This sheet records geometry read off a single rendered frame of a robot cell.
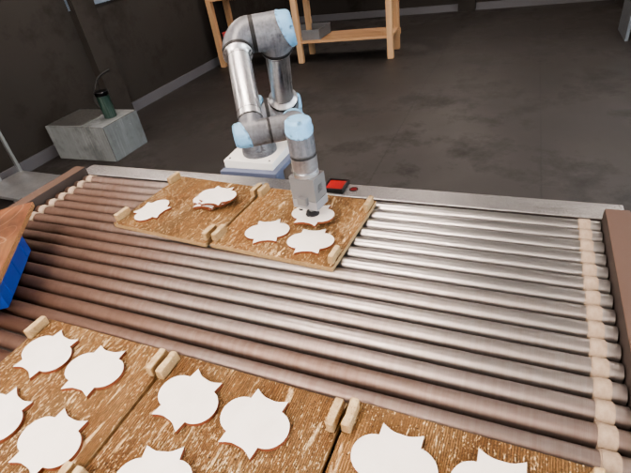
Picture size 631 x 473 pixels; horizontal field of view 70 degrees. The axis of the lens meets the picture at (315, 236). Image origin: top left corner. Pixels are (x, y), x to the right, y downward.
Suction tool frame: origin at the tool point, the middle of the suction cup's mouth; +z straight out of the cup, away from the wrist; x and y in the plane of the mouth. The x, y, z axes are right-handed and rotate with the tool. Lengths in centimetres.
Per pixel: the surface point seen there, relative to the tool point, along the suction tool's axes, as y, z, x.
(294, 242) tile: 1.5, 0.4, -13.1
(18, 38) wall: -428, -19, 149
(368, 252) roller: 21.9, 3.1, -6.7
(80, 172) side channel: -118, 1, -3
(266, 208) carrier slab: -19.0, 1.3, 0.4
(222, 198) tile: -34.0, -2.0, -3.5
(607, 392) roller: 81, 3, -28
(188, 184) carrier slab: -60, 1, 5
